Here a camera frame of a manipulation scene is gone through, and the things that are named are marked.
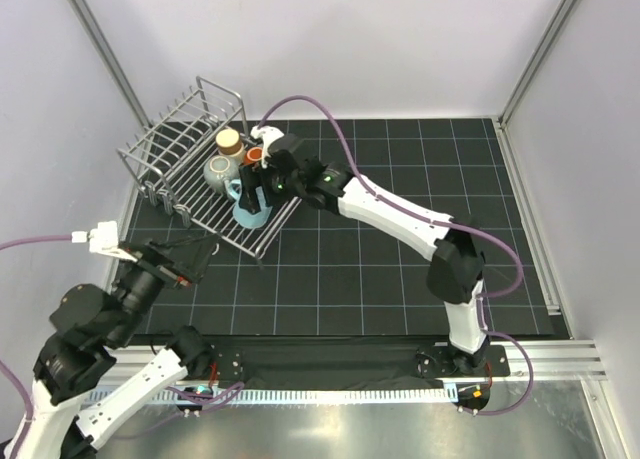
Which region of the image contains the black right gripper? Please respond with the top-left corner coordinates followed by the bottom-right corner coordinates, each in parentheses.
top-left (238, 159), bottom-right (302, 216)

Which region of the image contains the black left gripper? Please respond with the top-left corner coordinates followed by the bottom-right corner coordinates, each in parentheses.
top-left (109, 233), bottom-right (219, 346)

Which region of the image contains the orange glazed ceramic mug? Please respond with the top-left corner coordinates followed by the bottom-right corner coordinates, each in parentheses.
top-left (243, 146), bottom-right (263, 168)

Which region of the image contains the grey ceramic mug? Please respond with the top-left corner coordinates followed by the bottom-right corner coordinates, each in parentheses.
top-left (203, 155), bottom-right (239, 194)

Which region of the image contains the cream cup with cork band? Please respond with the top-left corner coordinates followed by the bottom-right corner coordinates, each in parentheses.
top-left (215, 128), bottom-right (245, 157)

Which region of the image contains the light blue cup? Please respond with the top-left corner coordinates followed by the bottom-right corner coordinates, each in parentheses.
top-left (225, 179), bottom-right (273, 229)

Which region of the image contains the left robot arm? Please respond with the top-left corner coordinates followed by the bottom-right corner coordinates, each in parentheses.
top-left (1, 230), bottom-right (219, 458)

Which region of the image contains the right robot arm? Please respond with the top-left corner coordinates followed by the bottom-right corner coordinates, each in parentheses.
top-left (237, 126), bottom-right (490, 375)

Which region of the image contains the grey metal dish rack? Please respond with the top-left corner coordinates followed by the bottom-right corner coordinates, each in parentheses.
top-left (117, 76), bottom-right (301, 263)

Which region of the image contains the black grid mat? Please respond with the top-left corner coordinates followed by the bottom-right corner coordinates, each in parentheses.
top-left (134, 118), bottom-right (568, 344)

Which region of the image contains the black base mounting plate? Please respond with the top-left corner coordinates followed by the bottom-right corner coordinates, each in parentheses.
top-left (206, 335), bottom-right (511, 391)

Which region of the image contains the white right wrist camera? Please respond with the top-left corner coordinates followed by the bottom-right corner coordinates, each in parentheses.
top-left (250, 125), bottom-right (284, 169)

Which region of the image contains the aluminium frame post left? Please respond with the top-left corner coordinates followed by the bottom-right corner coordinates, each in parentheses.
top-left (68, 0), bottom-right (151, 127)

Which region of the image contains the aluminium frame post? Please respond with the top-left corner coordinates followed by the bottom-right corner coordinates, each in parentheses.
top-left (498, 0), bottom-right (581, 129)
top-left (68, 0), bottom-right (151, 127)

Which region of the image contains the white slotted cable duct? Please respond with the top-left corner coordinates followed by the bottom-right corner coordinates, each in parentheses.
top-left (89, 384), bottom-right (459, 406)

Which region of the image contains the aluminium frame post right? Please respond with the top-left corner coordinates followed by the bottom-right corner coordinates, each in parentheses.
top-left (498, 0), bottom-right (581, 129)

